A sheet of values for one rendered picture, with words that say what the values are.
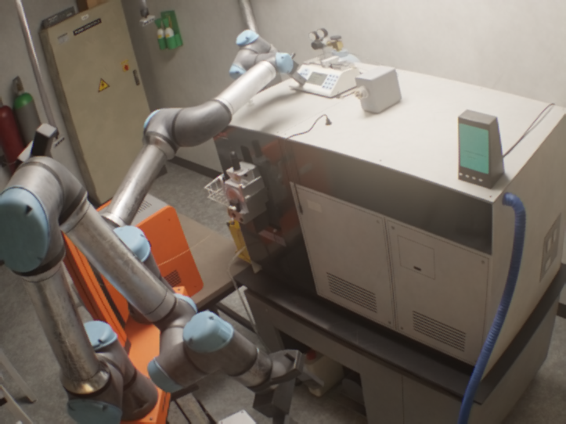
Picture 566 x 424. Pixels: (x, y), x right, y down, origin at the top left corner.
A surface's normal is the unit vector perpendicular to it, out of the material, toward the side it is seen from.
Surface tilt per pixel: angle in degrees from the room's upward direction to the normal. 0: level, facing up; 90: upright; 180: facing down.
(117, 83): 90
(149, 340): 0
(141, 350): 0
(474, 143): 80
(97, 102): 90
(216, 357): 88
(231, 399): 0
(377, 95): 90
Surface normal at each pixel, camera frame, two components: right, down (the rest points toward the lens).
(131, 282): 0.39, 0.27
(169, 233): 0.64, 0.25
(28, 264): 0.10, 0.37
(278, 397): 0.78, -0.39
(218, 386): -0.23, -0.84
